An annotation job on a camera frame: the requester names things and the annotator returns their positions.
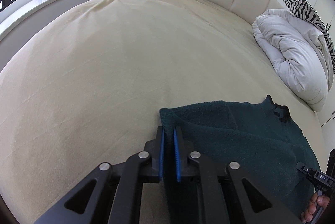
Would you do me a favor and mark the zebra print pillow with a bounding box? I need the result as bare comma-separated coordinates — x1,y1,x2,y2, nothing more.
283,0,334,75

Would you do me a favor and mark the beige bed sheet mattress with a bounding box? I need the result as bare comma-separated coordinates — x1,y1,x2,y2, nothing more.
1,0,328,223

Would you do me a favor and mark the dark green knit sweater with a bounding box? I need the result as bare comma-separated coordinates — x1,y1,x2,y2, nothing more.
160,95,320,217

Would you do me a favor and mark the person's right hand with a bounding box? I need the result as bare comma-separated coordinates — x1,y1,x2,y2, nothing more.
300,192,330,223

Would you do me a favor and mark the white folded duvet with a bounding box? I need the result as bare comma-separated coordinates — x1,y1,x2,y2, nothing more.
251,9,334,112

